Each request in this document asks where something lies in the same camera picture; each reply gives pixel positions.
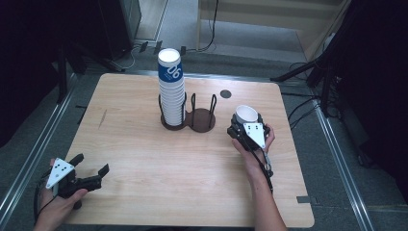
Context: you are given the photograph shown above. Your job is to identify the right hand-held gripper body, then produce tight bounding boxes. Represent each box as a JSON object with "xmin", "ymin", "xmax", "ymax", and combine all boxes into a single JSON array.
[{"xmin": 226, "ymin": 120, "xmax": 271, "ymax": 152}]

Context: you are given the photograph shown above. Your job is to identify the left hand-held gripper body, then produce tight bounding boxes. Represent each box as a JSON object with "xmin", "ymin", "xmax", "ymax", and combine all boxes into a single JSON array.
[{"xmin": 45, "ymin": 157, "xmax": 103, "ymax": 199}]

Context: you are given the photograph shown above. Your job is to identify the single blue white paper cup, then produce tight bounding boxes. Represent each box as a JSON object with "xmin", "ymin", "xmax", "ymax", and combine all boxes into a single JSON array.
[{"xmin": 235, "ymin": 104, "xmax": 260, "ymax": 125}]

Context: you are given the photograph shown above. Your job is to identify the dark wire double cup holder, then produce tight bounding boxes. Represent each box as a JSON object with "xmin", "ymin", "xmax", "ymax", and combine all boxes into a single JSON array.
[{"xmin": 158, "ymin": 91, "xmax": 217, "ymax": 134}]

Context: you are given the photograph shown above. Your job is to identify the stack of white paper cups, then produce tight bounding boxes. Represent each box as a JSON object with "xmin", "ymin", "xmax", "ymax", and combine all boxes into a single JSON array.
[{"xmin": 157, "ymin": 47, "xmax": 187, "ymax": 127}]

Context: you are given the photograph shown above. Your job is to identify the person's right hand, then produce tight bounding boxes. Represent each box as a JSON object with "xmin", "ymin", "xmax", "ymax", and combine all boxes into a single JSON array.
[{"xmin": 231, "ymin": 123, "xmax": 276, "ymax": 177}]

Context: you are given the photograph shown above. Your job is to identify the person's left hand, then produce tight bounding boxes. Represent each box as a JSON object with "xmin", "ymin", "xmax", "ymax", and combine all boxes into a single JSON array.
[{"xmin": 38, "ymin": 188, "xmax": 89, "ymax": 224}]

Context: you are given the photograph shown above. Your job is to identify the black metal stand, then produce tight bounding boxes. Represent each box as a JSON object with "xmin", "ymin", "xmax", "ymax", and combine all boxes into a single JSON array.
[
  {"xmin": 269, "ymin": 47, "xmax": 341, "ymax": 118},
  {"xmin": 56, "ymin": 41, "xmax": 126, "ymax": 104}
]

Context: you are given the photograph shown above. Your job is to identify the dark curtain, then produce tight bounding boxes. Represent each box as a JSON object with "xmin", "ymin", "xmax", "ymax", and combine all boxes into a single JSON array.
[
  {"xmin": 0, "ymin": 0, "xmax": 100, "ymax": 148},
  {"xmin": 333, "ymin": 0, "xmax": 408, "ymax": 203}
]

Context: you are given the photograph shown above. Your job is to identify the black cabinet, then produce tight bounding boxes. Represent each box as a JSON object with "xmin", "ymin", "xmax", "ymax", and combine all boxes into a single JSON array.
[{"xmin": 95, "ymin": 0, "xmax": 142, "ymax": 61}]

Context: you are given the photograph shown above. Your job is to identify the aluminium floor rail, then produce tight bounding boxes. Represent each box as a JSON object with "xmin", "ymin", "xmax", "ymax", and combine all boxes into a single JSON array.
[
  {"xmin": 314, "ymin": 99, "xmax": 376, "ymax": 231},
  {"xmin": 0, "ymin": 90, "xmax": 75, "ymax": 213}
]

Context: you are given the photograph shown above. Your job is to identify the right hand-held gripper cable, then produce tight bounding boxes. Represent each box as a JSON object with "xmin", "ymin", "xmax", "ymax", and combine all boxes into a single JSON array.
[{"xmin": 253, "ymin": 148, "xmax": 275, "ymax": 193}]

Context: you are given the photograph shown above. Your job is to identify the hand-held gripper cable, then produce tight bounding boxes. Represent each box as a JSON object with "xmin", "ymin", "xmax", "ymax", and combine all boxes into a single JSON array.
[
  {"xmin": 253, "ymin": 148, "xmax": 275, "ymax": 193},
  {"xmin": 33, "ymin": 179, "xmax": 56, "ymax": 225}
]

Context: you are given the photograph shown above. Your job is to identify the left hand-held gripper cable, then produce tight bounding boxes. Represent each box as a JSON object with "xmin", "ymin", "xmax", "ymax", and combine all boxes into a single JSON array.
[{"xmin": 33, "ymin": 179, "xmax": 56, "ymax": 225}]

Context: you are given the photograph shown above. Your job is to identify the black floor cables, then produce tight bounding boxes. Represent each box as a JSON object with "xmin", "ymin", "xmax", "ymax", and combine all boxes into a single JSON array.
[{"xmin": 287, "ymin": 94, "xmax": 321, "ymax": 131}]

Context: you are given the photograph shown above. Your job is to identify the black hanging cable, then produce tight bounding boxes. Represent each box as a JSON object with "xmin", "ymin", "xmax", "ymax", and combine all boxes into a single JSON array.
[{"xmin": 187, "ymin": 0, "xmax": 220, "ymax": 53}]

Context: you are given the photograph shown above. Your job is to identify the beige wooden frame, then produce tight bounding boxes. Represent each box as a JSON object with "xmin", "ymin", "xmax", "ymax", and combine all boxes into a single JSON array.
[{"xmin": 195, "ymin": 0, "xmax": 352, "ymax": 62}]

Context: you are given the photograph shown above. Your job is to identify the white floor cable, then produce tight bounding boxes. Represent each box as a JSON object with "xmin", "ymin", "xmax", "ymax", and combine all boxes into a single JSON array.
[{"xmin": 112, "ymin": 47, "xmax": 138, "ymax": 72}]

